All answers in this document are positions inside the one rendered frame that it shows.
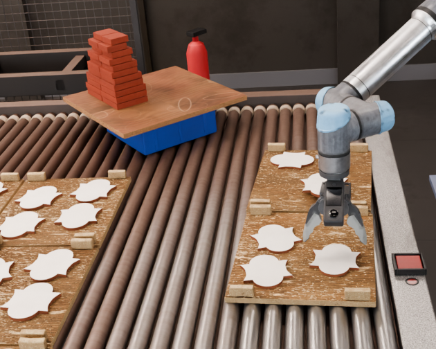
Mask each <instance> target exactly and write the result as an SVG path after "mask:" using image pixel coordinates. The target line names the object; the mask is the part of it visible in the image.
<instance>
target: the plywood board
mask: <svg viewBox="0 0 436 349"><path fill-rule="evenodd" d="M142 78H143V82H144V83H145V84H146V90H147V98H148V101H147V102H143V103H140V104H137V105H133V106H131V107H126V108H124V109H119V110H117V109H115V108H113V107H111V106H110V105H108V104H107V103H105V102H103V101H101V100H99V99H97V98H96V97H94V96H92V95H91V94H89V93H88V90H86V91H82V92H79V93H75V94H72V95H69V96H65V97H63V100H64V102H65V103H67V104H69V105H70V106H72V107H74V108H75V109H77V110H78V111H80V112H82V113H83V114H85V115H86V116H88V117H89V118H91V119H93V120H94V121H96V122H97V123H99V124H101V125H102V126H104V127H106V128H107V129H109V130H110V131H112V132H113V133H115V134H117V135H119V136H120V137H121V138H123V139H126V138H129V137H132V136H135V135H138V134H142V133H145V132H148V131H151V130H153V129H158V128H160V127H164V126H166V125H170V124H173V123H177V122H179V121H182V120H185V119H188V118H192V117H195V116H198V115H201V114H205V113H208V112H210V111H214V110H216V109H220V108H223V107H227V106H229V105H233V104H235V103H238V102H242V101H245V100H247V95H245V94H243V93H240V92H238V91H235V90H233V89H230V88H228V87H225V86H224V85H221V84H218V83H216V82H213V81H212V80H209V79H206V78H204V77H201V76H200V75H197V74H195V73H192V72H189V71H186V70H185V69H182V68H180V67H177V66H172V67H169V68H166V69H162V70H159V71H155V72H151V73H147V74H144V75H142Z"/></svg>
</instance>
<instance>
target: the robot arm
mask: <svg viewBox="0 0 436 349"><path fill-rule="evenodd" d="M430 40H436V0H425V2H423V3H422V4H421V5H420V6H418V7H417V8H416V9H415V10H414V11H413V12H412V15H411V19H410V20H409V21H408V22H406V23H405V24H404V25H403V26H402V27H401V28H400V29H399V30H398V31H397V32H396V33H395V34H394V35H393V36H391V37H390V38H389V39H388V40H387V41H386V42H385V43H384V44H382V45H381V46H380V47H379V48H378V49H377V50H376V51H375V52H373V54H371V56H369V58H368V59H366V60H365V61H364V62H363V63H362V64H361V65H360V66H358V67H357V68H356V69H355V70H354V71H353V72H352V73H351V74H349V75H348V76H347V77H346V78H345V79H344V80H343V81H342V82H341V83H340V84H339V85H338V86H337V87H324V88H323V89H321V90H320V91H319V92H318V94H317V96H316V101H315V104H316V109H317V110H318V115H317V124H316V128H317V133H318V155H316V159H318V167H319V175H320V176H321V177H322V178H324V179H327V180H326V181H322V184H321V187H320V197H319V198H318V199H317V201H316V203H314V204H312V205H311V207H310V208H309V211H308V213H307V219H306V222H305V227H304V231H303V241H304V242H306V241H307V240H308V239H309V236H310V234H311V233H313V230H314V227H315V226H318V225H319V224H320V223H321V220H322V217H321V215H320V213H321V214H322V215H323V224H324V226H343V225H344V216H345V215H346V214H348V215H349V216H348V218H347V224H348V225H349V226H350V227H352V228H353V229H354V230H355V234H356V235H357V236H359V238H360V242H362V243H363V244H364V245H366V244H367V234H366V230H365V226H364V224H363V219H362V218H361V213H360V210H359V209H358V207H357V206H356V205H354V204H353V203H352V202H351V183H348V182H344V178H346V177H347V176H348V175H349V168H350V143H351V142H352V141H357V140H360V139H362V138H367V137H369V136H374V135H376V134H381V133H382V132H386V131H388V130H390V129H392V127H393V126H394V122H395V118H394V117H395V114H394V110H393V108H392V106H391V105H390V104H389V103H388V102H386V101H384V100H380V101H374V102H372V103H369V102H366V100H367V99H368V98H369V97H370V96H371V95H372V94H373V93H374V92H375V91H376V90H377V89H378V88H379V87H381V86H382V85H383V84H384V83H385V82H386V81H387V80H389V79H390V78H391V77H392V76H393V75H394V74H395V73H396V72H397V71H398V70H399V69H400V68H401V67H402V66H403V65H404V64H406V63H407V62H408V61H409V60H410V59H411V58H412V57H413V56H415V55H416V54H417V53H418V52H419V51H420V50H421V49H422V48H423V47H425V45H427V43H429V41H430ZM346 185H348V186H346Z"/></svg>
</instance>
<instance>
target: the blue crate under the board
mask: <svg viewBox="0 0 436 349"><path fill-rule="evenodd" d="M107 131H108V132H109V133H110V134H112V135H114V136H115V137H117V138H119V139H120V140H121V141H123V142H125V143H126V144H128V145H130V146H131V147H133V148H134V149H135V150H138V151H139V152H140V153H142V154H144V155H148V154H152V153H155V152H158V151H161V150H164V149H167V148H169V147H173V146H175V145H178V144H181V143H185V142H187V141H191V140H193V139H196V138H199V137H202V136H205V135H208V134H211V133H214V132H216V131H217V124H216V116H215V110H214V111H210V112H208V113H205V114H201V115H198V116H195V117H192V118H188V119H185V120H182V121H179V122H177V123H173V124H170V125H166V126H164V127H160V128H158V129H153V130H151V131H148V132H145V133H142V134H138V135H135V136H132V137H129V138H126V139H123V138H121V137H120V136H119V135H117V134H115V133H113V132H112V131H110V130H109V129H107Z"/></svg>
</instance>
